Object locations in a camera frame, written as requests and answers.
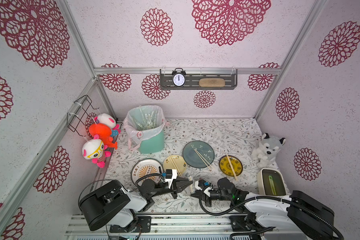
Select wooden brush on shelf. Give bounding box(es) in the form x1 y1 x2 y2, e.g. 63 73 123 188
199 78 226 88

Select grey wall shelf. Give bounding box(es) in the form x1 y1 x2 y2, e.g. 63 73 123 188
159 69 238 90

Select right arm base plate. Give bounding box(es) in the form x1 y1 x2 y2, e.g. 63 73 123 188
229 213 269 232

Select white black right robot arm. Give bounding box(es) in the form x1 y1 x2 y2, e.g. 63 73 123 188
191 178 344 240

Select black alarm clock on shelf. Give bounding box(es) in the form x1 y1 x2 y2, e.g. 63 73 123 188
172 68 187 87

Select disposable chopsticks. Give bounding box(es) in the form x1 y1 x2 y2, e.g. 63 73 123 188
169 151 182 177
194 149 214 171
189 176 195 195
226 154 238 182

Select white orange patterned plate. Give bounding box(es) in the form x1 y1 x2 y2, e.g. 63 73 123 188
131 158 164 185

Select black wire wall basket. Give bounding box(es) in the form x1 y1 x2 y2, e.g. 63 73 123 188
66 95 100 137

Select white plush with yellow glasses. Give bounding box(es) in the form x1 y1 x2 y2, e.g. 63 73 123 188
82 135 111 168

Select small pale yellow plate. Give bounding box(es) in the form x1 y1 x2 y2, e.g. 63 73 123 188
163 155 187 177

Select yellow black patterned plate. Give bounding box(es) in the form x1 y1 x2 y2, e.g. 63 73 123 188
219 155 244 177

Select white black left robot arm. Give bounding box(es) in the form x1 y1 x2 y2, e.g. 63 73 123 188
78 169 193 232

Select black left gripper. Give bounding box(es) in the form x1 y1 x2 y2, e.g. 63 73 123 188
150 177 193 201

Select white wrist camera on left gripper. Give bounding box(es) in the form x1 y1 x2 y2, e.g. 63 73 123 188
165 169 178 188

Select grey husky plush toy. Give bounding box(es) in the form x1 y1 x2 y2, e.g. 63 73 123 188
251 133 287 169

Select green trash bin with bag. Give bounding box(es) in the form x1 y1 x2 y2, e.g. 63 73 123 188
124 105 168 154

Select red plush toy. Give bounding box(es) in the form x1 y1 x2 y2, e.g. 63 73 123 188
89 123 118 150

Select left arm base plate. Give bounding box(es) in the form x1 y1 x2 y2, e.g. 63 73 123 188
109 216 152 233

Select white green rectangular tray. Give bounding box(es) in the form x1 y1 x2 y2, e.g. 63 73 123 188
257 168 287 196

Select dark green glass plate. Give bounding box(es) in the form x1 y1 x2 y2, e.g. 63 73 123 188
183 141 215 169

